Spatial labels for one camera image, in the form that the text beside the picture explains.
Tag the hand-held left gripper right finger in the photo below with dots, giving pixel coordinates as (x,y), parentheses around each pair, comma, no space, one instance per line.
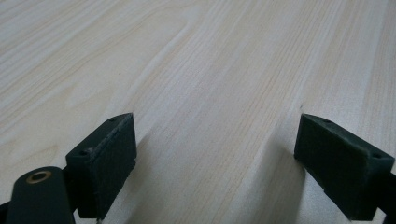
(342,168)

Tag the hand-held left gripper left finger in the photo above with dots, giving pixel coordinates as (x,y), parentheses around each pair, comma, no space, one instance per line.
(106,161)

